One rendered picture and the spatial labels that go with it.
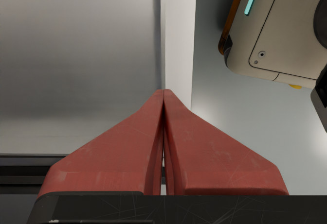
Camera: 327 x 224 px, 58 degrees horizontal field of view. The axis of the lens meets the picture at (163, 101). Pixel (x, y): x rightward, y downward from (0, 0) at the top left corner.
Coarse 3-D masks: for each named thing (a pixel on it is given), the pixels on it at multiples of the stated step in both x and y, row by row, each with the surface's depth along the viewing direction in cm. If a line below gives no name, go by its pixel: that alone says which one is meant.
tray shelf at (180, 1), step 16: (176, 0) 29; (192, 0) 29; (176, 16) 30; (192, 16) 30; (176, 32) 31; (192, 32) 31; (176, 48) 33; (192, 48) 32; (176, 64) 34; (192, 64) 34; (176, 80) 35; (0, 160) 44; (16, 160) 44; (32, 160) 44; (48, 160) 44
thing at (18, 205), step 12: (0, 192) 43; (12, 192) 43; (24, 192) 43; (36, 192) 43; (0, 204) 50; (12, 204) 50; (24, 204) 50; (0, 216) 52; (12, 216) 52; (24, 216) 52
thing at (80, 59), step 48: (0, 0) 30; (48, 0) 29; (96, 0) 29; (144, 0) 29; (0, 48) 33; (48, 48) 33; (96, 48) 32; (144, 48) 32; (0, 96) 37; (48, 96) 36; (96, 96) 36; (144, 96) 36; (0, 144) 39; (48, 144) 39
